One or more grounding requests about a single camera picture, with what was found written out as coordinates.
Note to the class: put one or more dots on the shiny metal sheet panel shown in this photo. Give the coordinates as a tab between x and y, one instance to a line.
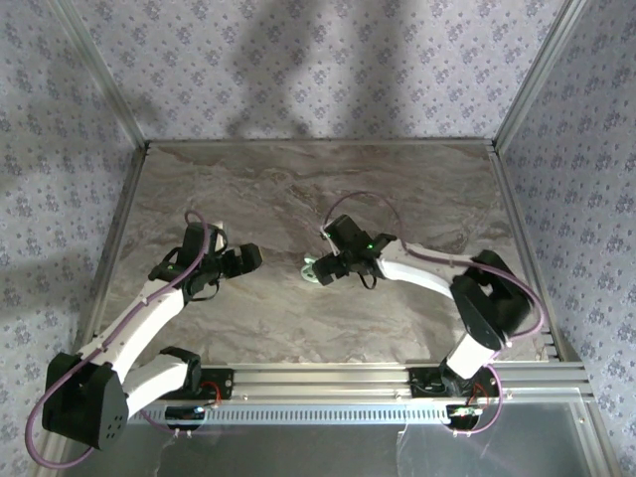
298	452

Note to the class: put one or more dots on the aluminium table edge rail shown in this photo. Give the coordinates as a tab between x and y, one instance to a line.
519	223
323	143
124	208

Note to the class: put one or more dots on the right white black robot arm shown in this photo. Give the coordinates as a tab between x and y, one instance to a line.
417	270

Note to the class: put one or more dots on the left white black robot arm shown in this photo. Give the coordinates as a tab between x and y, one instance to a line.
144	323

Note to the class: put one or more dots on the aluminium upright frame post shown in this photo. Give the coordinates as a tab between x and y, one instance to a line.
103	74
539	74

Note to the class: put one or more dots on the small black electronics board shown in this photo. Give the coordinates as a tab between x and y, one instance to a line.
184	413
462	413

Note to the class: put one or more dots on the wide aluminium mounting extrusion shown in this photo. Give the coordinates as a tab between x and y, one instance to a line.
323	380

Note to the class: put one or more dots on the aluminium frame leg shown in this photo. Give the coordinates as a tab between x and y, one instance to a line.
598	437

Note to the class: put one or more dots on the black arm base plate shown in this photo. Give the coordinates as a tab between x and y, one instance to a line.
420	385
226	382

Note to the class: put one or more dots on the white earbud charging case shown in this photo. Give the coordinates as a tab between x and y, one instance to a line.
309	272

